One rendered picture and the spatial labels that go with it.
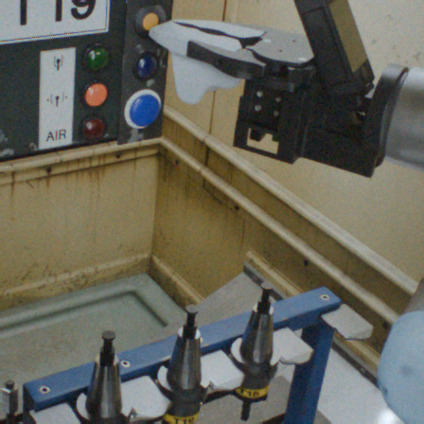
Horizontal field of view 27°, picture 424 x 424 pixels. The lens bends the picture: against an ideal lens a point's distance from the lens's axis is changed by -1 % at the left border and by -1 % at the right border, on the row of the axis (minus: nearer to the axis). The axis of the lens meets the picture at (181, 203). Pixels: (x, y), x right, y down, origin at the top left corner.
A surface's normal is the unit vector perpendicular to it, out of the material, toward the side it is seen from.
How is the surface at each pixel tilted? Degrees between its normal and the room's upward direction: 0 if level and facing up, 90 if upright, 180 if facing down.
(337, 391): 24
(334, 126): 90
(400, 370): 91
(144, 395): 0
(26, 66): 90
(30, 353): 0
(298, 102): 90
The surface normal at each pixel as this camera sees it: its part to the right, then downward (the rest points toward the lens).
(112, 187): 0.54, 0.46
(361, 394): -0.28, -0.70
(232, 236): -0.84, 0.20
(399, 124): -0.44, 0.23
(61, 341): 0.09, -0.87
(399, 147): -0.47, 0.61
